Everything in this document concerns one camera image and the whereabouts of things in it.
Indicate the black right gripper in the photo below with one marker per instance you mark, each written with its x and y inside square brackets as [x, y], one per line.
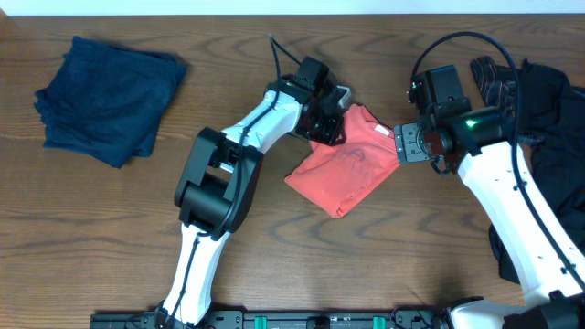
[408, 147]

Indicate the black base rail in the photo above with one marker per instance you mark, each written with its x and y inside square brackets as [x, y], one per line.
[399, 319]

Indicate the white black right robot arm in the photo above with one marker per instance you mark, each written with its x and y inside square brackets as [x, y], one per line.
[550, 268]

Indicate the orange printed t-shirt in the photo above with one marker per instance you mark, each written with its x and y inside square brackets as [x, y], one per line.
[337, 178]

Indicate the black clothes pile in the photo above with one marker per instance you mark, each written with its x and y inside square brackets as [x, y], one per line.
[552, 124]

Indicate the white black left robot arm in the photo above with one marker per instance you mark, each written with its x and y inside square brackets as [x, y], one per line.
[218, 183]

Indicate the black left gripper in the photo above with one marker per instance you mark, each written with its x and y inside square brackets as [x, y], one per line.
[334, 136]

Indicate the folded navy blue garment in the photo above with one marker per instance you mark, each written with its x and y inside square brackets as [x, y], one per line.
[107, 101]

